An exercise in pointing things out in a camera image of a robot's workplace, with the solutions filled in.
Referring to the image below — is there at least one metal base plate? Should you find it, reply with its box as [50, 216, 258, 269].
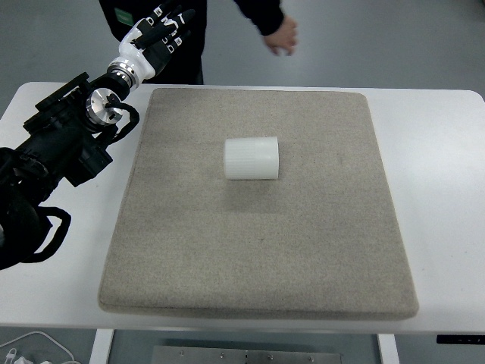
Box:
[151, 346, 342, 364]

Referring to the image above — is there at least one black table control panel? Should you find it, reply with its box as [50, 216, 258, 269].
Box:
[436, 334, 485, 345]

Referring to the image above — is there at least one black robotic little finger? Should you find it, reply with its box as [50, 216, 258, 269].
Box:
[166, 31, 191, 53]

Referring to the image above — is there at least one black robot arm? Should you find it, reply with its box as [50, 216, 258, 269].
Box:
[1, 2, 195, 269]

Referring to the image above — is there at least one white cable on floor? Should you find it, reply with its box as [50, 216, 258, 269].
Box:
[0, 331, 77, 364]

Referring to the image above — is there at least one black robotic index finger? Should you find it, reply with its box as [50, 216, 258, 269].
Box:
[148, 0, 178, 23]

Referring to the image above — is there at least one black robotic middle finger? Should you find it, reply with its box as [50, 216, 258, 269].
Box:
[155, 5, 183, 25]

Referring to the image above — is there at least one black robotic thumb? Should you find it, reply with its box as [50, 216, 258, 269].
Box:
[163, 9, 196, 31]

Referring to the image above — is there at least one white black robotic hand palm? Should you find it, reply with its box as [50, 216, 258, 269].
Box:
[108, 17, 175, 84]

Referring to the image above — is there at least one person's bare hand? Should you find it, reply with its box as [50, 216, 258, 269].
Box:
[262, 16, 298, 56]

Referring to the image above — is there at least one beige felt mat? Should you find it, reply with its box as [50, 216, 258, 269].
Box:
[99, 88, 419, 320]

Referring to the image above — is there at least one person in black clothing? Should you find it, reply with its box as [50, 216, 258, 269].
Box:
[99, 1, 286, 84]

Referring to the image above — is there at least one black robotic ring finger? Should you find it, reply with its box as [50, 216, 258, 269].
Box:
[161, 28, 186, 44]

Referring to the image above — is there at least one white ribbed cup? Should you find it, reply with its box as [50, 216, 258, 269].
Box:
[224, 136, 280, 180]

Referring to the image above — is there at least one white table leg frame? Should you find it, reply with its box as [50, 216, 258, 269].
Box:
[88, 329, 114, 364]

